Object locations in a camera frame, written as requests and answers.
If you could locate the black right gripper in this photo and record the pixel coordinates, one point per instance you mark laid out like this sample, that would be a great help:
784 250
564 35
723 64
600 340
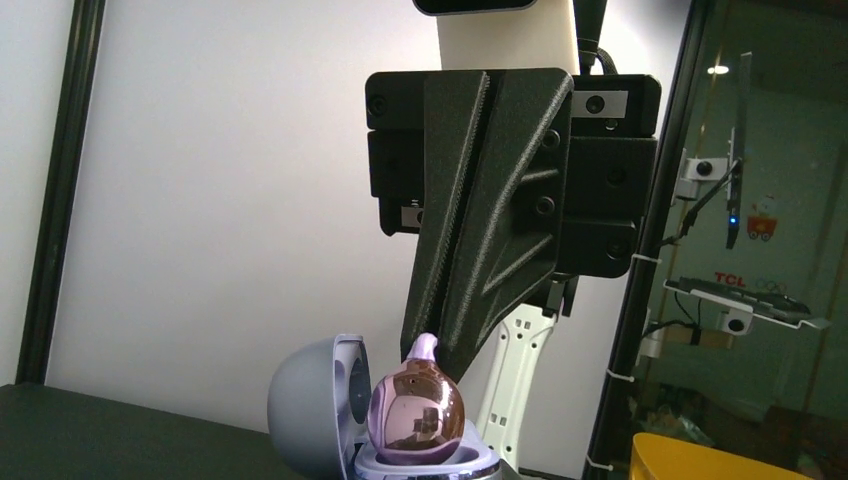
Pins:
534 168

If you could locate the lavender earbud charging case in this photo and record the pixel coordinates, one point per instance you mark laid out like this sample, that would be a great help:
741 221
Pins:
328 420

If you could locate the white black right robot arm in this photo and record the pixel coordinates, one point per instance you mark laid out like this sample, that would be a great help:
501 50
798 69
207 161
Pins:
520 336

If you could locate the yellow container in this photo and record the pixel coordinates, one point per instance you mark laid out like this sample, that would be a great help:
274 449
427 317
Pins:
658 457

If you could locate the black enclosure frame post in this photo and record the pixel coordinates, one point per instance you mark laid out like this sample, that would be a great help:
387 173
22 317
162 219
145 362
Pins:
70 126

